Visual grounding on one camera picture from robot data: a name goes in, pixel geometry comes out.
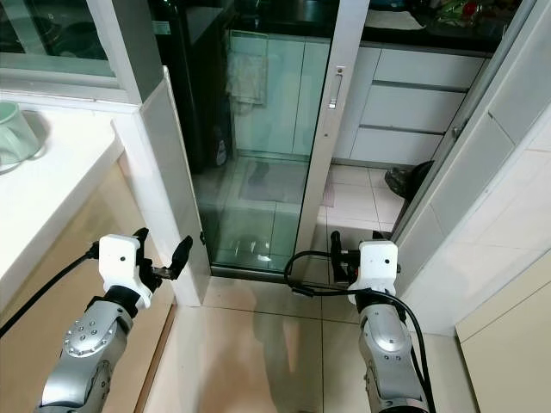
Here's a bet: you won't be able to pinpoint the green and red vegetables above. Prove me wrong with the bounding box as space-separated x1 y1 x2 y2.
412 0 513 27

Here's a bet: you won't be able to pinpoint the glass sliding door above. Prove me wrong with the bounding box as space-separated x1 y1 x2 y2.
151 0 371 274

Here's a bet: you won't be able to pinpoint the pale green mug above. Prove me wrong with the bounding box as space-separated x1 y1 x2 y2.
0 100 45 165

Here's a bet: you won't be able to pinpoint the white counter end panel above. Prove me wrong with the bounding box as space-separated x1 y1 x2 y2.
112 67 212 308

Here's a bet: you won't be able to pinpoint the white drawer cabinet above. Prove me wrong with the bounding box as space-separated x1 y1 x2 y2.
334 46 488 170

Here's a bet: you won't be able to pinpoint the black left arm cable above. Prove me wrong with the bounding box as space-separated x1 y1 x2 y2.
0 243 104 338

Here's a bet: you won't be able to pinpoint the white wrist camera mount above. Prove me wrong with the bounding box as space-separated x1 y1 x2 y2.
356 240 400 295
98 234 155 308

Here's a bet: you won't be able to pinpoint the silver door handle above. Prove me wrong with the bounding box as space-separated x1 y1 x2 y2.
326 66 346 112

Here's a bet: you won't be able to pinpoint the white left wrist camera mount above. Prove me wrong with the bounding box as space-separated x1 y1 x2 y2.
98 234 155 308

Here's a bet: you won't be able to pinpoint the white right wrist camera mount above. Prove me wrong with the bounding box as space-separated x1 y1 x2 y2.
356 240 400 295

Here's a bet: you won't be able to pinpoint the pale hanging towel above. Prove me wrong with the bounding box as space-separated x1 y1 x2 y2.
226 52 268 108

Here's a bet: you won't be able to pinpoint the glass sliding window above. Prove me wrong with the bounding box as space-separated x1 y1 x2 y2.
0 0 115 80

